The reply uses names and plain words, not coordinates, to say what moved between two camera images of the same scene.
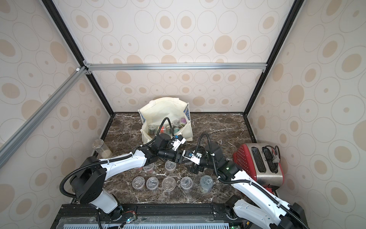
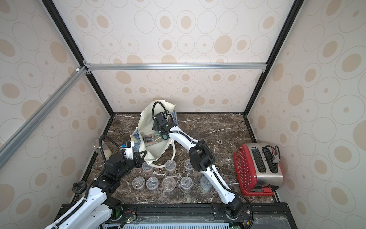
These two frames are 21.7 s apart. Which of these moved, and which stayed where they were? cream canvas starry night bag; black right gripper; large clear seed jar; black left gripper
Moved: black right gripper; cream canvas starry night bag; black left gripper
Stayed: large clear seed jar
